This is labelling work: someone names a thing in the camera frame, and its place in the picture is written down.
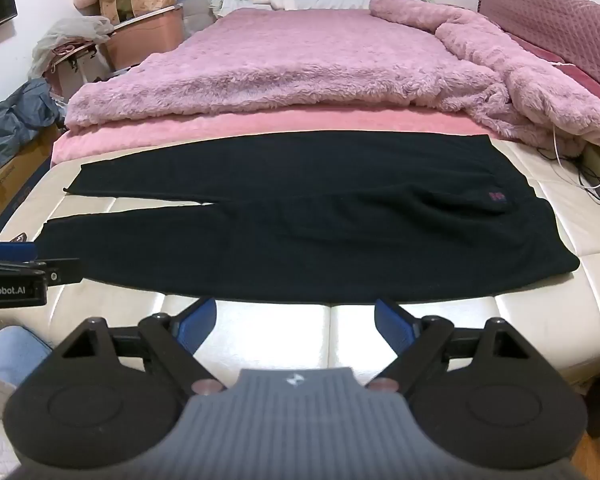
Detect person's leg in jeans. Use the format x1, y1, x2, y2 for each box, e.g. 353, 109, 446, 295
0, 326, 54, 392

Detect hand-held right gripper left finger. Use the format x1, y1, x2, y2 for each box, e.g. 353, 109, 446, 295
62, 298, 222, 396

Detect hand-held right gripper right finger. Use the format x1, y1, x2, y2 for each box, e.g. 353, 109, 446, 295
367, 298, 531, 396

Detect white cable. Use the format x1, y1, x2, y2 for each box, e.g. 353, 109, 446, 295
551, 62, 600, 192

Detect black pants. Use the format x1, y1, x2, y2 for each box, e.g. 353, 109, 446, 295
35, 130, 582, 306

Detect blue grey quilt bag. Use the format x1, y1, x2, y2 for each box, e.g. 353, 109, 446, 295
176, 0, 217, 47

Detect white storage box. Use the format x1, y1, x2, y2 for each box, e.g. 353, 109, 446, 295
50, 42, 115, 100

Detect black cable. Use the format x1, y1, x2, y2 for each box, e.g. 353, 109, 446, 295
536, 146, 600, 207

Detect mauve quilted headboard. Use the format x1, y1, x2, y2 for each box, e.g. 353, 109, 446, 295
477, 0, 600, 106

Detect pale grey plastic bag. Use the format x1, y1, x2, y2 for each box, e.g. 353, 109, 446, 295
32, 15, 116, 79

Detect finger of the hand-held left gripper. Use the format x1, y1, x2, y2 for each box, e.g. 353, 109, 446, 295
0, 258, 84, 287
0, 241, 40, 261

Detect cardboard box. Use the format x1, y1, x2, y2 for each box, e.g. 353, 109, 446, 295
0, 125, 64, 233

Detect pink bed sheet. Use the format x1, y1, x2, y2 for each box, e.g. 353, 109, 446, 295
50, 105, 496, 168

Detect pink storage box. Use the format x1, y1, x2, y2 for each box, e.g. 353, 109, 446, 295
100, 4, 186, 72

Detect pink fluffy blanket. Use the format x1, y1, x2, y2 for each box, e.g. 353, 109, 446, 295
64, 0, 600, 158

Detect dark grey plastic bag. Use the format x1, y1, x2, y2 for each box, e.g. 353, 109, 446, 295
0, 77, 67, 171

